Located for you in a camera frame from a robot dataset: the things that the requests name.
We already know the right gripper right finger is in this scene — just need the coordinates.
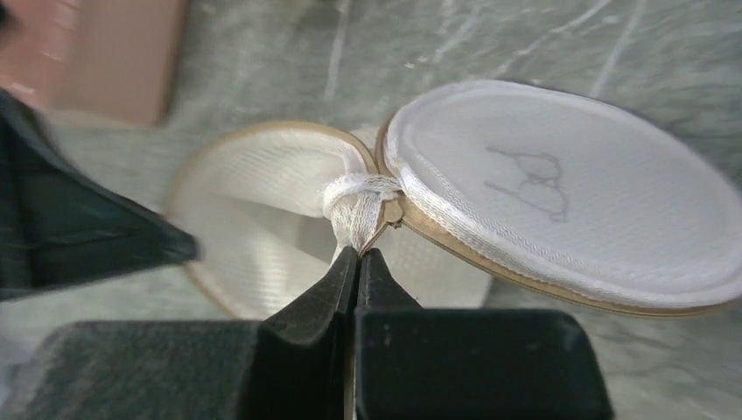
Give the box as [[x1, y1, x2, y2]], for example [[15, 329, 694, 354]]
[[356, 250, 614, 419]]

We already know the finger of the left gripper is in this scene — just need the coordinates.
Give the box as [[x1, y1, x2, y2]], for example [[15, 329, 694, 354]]
[[1, 92, 198, 300]]

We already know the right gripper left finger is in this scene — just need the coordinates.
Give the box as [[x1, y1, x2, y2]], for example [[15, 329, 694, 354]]
[[1, 247, 359, 419]]

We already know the white mesh laundry bag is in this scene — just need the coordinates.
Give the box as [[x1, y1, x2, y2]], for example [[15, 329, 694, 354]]
[[166, 80, 741, 318]]

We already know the pink plastic storage box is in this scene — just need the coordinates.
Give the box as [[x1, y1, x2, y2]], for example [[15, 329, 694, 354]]
[[1, 0, 189, 127]]

